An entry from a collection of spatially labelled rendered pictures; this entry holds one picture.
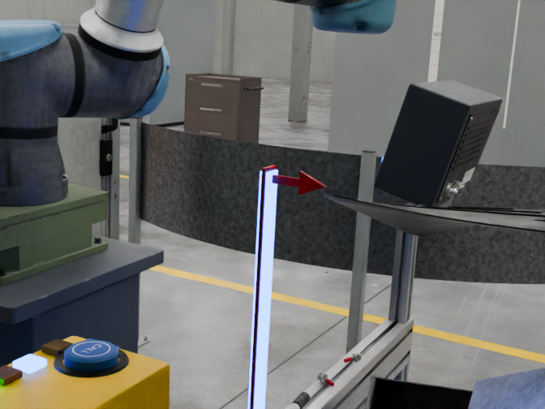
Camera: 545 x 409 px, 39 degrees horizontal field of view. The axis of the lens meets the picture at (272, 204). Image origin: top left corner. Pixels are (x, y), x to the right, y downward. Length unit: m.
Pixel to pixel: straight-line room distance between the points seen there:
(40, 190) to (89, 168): 1.73
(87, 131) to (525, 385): 2.21
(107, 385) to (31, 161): 0.52
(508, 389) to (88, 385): 0.37
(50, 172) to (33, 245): 0.10
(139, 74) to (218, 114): 6.48
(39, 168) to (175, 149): 1.92
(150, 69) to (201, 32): 10.21
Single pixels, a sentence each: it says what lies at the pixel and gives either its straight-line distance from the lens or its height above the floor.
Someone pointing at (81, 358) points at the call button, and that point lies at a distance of 0.59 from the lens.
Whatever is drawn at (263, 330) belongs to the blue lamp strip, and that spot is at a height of 1.02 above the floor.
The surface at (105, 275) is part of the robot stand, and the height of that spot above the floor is 1.00.
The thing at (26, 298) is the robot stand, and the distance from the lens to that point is 0.96.
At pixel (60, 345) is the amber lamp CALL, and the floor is 1.08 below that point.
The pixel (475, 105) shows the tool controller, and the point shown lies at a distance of 1.32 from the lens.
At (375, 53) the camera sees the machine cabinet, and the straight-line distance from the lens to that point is 7.19.
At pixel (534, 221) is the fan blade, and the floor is 1.19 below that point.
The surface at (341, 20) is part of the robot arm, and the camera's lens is 0.68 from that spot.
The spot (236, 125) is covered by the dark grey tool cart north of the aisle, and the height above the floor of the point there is 0.45.
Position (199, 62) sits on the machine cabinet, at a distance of 11.29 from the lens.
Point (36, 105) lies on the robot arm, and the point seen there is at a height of 1.22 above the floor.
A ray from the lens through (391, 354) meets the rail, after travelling 1.26.
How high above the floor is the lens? 1.32
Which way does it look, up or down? 12 degrees down
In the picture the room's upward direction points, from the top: 3 degrees clockwise
